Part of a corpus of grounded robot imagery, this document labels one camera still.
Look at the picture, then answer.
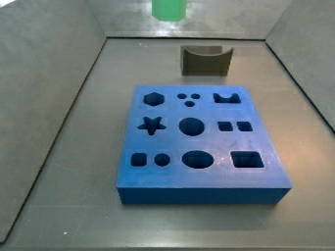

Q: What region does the green hexagon peg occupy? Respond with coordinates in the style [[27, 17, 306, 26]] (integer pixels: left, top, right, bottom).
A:
[[153, 0, 187, 22]]

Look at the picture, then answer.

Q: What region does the blue shape sorting block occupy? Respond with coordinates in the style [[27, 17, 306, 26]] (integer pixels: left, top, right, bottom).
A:
[[117, 85, 293, 204]]

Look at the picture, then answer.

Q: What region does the dark grey curved holder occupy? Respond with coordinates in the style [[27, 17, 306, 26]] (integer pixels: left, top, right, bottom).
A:
[[181, 45, 235, 76]]

